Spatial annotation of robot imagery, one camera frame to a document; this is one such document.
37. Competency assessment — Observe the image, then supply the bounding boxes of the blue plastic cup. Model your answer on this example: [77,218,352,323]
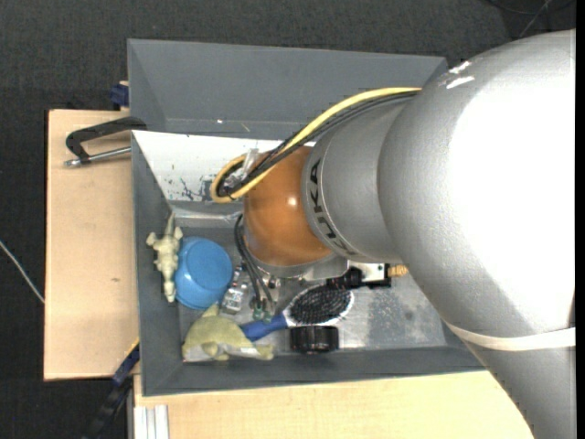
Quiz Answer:
[173,236,235,311]

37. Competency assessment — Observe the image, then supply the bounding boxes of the yellow-green plush toy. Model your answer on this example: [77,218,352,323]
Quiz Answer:
[181,303,276,363]

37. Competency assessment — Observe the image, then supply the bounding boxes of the blue-handled black hairbrush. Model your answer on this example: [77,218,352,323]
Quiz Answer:
[239,284,356,342]

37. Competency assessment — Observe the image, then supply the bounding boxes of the pale green toy dinosaur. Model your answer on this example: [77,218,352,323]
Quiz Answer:
[145,212,185,304]

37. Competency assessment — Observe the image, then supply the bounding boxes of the grey metal bin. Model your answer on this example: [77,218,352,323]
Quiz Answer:
[126,37,493,397]

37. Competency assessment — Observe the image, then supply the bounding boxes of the pale cardboard board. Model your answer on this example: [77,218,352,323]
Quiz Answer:
[43,109,141,381]

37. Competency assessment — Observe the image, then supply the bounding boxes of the black round puck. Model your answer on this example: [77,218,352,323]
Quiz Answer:
[289,325,341,353]

